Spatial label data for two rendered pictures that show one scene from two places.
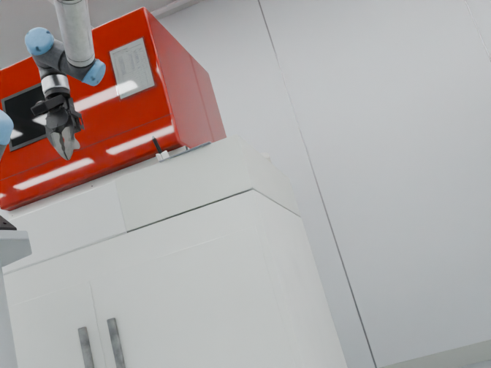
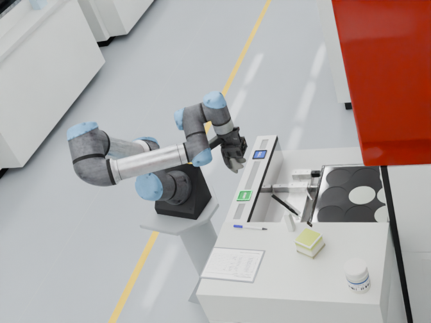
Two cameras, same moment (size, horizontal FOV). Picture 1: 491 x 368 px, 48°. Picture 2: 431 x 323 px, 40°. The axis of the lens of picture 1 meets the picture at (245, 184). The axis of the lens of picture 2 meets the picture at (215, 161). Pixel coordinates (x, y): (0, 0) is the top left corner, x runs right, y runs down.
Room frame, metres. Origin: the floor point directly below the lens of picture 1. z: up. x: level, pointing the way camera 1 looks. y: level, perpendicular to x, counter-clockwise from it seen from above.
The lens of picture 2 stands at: (1.95, -1.35, 2.50)
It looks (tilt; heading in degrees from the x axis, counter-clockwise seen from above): 35 degrees down; 107
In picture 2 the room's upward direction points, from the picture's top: 21 degrees counter-clockwise
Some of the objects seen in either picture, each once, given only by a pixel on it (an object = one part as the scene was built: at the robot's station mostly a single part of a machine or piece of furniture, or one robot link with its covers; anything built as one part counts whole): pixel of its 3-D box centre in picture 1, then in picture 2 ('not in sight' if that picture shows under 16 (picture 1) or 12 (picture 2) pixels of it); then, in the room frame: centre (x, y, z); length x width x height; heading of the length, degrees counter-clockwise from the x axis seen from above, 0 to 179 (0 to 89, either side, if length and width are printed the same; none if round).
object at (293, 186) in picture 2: not in sight; (298, 186); (1.67, 0.54, 0.89); 0.08 x 0.03 x 0.03; 167
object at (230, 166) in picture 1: (221, 200); (296, 272); (1.64, 0.09, 0.89); 0.62 x 0.35 x 0.14; 167
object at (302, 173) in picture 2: not in sight; (302, 173); (1.69, 0.61, 0.89); 0.08 x 0.03 x 0.03; 167
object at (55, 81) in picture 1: (55, 87); (223, 124); (1.47, 0.46, 1.32); 0.08 x 0.08 x 0.05
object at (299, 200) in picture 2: not in sight; (296, 205); (1.65, 0.46, 0.87); 0.36 x 0.08 x 0.03; 77
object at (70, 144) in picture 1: (73, 144); (236, 166); (1.47, 0.44, 1.13); 0.06 x 0.03 x 0.09; 167
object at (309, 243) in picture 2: not in sight; (309, 243); (1.71, 0.11, 1.00); 0.07 x 0.07 x 0.07; 51
